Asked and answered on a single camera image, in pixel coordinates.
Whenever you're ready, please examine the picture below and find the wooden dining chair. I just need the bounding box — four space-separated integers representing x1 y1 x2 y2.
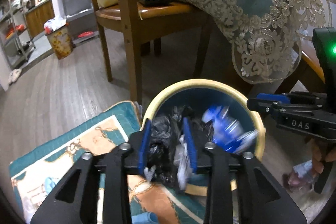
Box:
92 0 213 103

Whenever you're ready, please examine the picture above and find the person's right hand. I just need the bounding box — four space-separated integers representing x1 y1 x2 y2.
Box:
311 140 336 177

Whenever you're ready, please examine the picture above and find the white tissue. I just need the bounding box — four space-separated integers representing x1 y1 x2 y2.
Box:
174 134 193 191

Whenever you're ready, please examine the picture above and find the floral kitchen trash can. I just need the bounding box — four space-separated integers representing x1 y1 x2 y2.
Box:
44 17 74 60

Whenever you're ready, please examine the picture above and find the teal patterned floor cushion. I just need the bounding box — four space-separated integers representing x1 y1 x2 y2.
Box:
9 101 205 223

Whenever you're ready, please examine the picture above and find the blue white wrapper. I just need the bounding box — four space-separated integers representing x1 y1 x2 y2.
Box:
202 106 259 154

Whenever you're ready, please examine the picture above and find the black phone on chair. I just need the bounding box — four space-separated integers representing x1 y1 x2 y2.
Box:
137 0 173 7

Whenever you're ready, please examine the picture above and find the metal shelf rack left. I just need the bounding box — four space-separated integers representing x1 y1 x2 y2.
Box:
1 0 36 69

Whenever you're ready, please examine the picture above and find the grey shelf rack right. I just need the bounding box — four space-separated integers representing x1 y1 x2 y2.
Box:
62 0 98 45

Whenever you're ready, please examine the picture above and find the white slippers pair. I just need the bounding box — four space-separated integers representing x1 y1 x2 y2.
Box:
8 69 22 85

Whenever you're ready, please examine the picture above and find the black plastic bag trash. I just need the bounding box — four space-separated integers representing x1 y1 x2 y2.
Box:
144 105 212 188

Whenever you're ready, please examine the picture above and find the yellow rimmed teal trash bin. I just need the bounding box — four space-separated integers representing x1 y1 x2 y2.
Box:
141 78 267 197

